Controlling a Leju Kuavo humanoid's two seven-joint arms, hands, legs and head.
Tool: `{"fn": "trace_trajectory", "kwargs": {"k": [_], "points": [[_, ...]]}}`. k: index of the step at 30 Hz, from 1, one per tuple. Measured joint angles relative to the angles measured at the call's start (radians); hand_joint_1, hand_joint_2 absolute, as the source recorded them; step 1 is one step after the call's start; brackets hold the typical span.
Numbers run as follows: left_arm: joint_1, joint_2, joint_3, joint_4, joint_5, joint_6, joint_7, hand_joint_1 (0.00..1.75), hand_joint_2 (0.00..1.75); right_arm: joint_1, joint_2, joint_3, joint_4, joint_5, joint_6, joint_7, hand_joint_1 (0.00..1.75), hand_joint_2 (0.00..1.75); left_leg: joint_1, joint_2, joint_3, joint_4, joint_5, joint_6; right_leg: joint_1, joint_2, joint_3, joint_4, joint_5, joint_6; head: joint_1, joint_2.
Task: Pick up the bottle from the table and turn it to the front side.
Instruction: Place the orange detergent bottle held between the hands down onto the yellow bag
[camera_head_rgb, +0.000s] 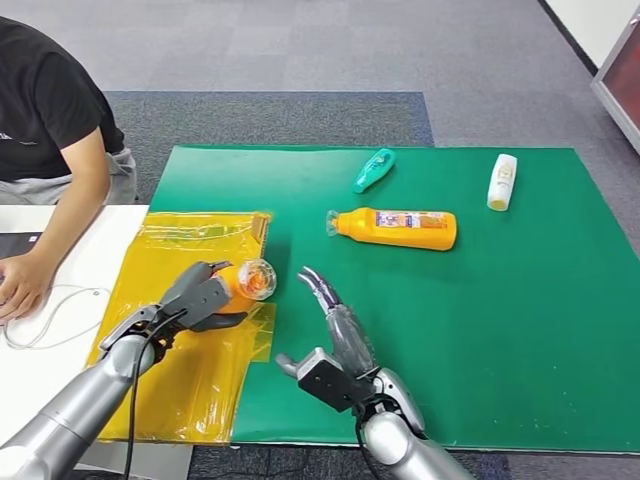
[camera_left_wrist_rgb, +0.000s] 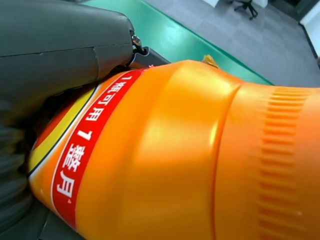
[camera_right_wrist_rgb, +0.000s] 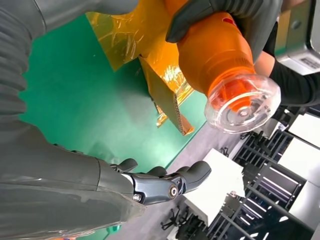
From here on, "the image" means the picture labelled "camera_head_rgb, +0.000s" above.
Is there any black flat device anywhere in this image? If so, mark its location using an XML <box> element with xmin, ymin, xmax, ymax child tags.
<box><xmin>0</xmin><ymin>231</ymin><xmax>44</xmax><ymax>261</ymax></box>

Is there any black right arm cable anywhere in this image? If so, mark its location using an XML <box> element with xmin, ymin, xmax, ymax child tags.
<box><xmin>353</xmin><ymin>409</ymin><xmax>372</xmax><ymax>480</ymax></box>

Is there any yellow transparent plastic bag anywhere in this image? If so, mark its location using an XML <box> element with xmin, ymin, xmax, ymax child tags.
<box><xmin>85</xmin><ymin>211</ymin><xmax>277</xmax><ymax>445</ymax></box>

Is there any green table mat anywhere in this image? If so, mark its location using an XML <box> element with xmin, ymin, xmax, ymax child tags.
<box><xmin>149</xmin><ymin>144</ymin><xmax>640</xmax><ymax>455</ymax></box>

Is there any teal plastic bottle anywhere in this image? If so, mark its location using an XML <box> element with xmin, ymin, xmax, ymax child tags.
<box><xmin>352</xmin><ymin>148</ymin><xmax>396</xmax><ymax>195</ymax></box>

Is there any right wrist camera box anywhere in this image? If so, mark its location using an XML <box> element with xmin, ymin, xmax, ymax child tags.
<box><xmin>296</xmin><ymin>347</ymin><xmax>376</xmax><ymax>413</ymax></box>

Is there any white framed red panel cabinet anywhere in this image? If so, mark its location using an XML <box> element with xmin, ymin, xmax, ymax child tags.
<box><xmin>590</xmin><ymin>6</ymin><xmax>640</xmax><ymax>157</ymax></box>

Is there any white plastic bottle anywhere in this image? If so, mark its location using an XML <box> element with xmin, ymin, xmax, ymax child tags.
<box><xmin>487</xmin><ymin>153</ymin><xmax>518</xmax><ymax>213</ymax></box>

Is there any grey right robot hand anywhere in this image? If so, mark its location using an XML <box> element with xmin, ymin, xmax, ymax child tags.
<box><xmin>275</xmin><ymin>266</ymin><xmax>377</xmax><ymax>380</ymax></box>

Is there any person's hand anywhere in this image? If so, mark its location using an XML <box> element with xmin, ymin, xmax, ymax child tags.
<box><xmin>0</xmin><ymin>254</ymin><xmax>44</xmax><ymax>326</ymax></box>

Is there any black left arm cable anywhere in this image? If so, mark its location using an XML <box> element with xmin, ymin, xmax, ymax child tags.
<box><xmin>122</xmin><ymin>307</ymin><xmax>189</xmax><ymax>480</ymax></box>

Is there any white cable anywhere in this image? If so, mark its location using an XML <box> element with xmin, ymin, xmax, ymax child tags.
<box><xmin>2</xmin><ymin>284</ymin><xmax>112</xmax><ymax>351</ymax></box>

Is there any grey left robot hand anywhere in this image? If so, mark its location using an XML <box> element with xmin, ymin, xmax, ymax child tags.
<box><xmin>158</xmin><ymin>260</ymin><xmax>250</xmax><ymax>334</ymax></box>

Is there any orange Tide detergent bottle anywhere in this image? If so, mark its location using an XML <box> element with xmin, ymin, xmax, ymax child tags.
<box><xmin>212</xmin><ymin>258</ymin><xmax>278</xmax><ymax>316</ymax></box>

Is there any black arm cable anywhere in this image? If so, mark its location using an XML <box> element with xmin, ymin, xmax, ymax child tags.
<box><xmin>353</xmin><ymin>409</ymin><xmax>372</xmax><ymax>480</ymax></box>
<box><xmin>122</xmin><ymin>307</ymin><xmax>189</xmax><ymax>480</ymax></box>

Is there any person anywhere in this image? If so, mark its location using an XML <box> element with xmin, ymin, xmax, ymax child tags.
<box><xmin>0</xmin><ymin>16</ymin><xmax>138</xmax><ymax>326</ymax></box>

